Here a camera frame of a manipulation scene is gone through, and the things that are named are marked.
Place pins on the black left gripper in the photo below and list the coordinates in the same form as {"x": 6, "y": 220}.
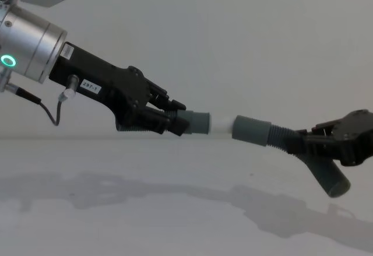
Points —
{"x": 96, "y": 78}

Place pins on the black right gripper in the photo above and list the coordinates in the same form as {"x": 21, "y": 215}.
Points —
{"x": 357, "y": 139}

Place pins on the white plastic tube connector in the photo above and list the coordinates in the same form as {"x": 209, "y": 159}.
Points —
{"x": 221, "y": 125}

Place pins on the white curtain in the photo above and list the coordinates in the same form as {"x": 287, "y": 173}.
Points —
{"x": 218, "y": 49}

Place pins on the white table cloth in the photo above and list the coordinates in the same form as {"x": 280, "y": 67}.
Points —
{"x": 145, "y": 203}

